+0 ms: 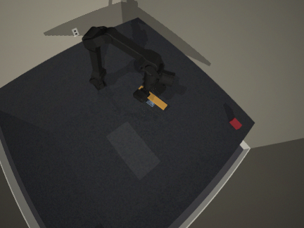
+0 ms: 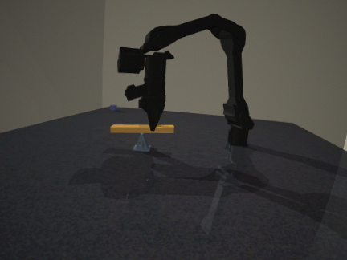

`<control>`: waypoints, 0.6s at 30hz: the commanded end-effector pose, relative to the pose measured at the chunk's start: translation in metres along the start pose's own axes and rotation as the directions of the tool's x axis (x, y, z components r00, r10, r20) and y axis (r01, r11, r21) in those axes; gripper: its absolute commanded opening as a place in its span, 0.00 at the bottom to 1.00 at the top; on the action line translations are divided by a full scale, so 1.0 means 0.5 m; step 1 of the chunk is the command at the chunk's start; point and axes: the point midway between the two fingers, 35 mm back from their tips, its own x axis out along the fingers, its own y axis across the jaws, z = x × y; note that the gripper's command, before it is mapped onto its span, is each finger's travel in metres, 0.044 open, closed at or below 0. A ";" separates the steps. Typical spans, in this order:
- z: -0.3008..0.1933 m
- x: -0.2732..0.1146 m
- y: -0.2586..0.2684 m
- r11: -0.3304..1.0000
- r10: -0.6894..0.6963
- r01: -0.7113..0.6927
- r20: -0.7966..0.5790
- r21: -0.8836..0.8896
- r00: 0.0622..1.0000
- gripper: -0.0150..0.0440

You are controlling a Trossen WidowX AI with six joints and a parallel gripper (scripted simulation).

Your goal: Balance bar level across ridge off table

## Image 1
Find orange bar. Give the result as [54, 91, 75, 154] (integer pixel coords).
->
[139, 85, 167, 110]

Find small red block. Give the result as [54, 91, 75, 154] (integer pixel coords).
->
[229, 118, 241, 129]

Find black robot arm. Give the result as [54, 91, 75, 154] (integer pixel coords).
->
[82, 26, 175, 96]

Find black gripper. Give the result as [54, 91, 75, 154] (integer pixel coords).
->
[133, 78, 159, 103]

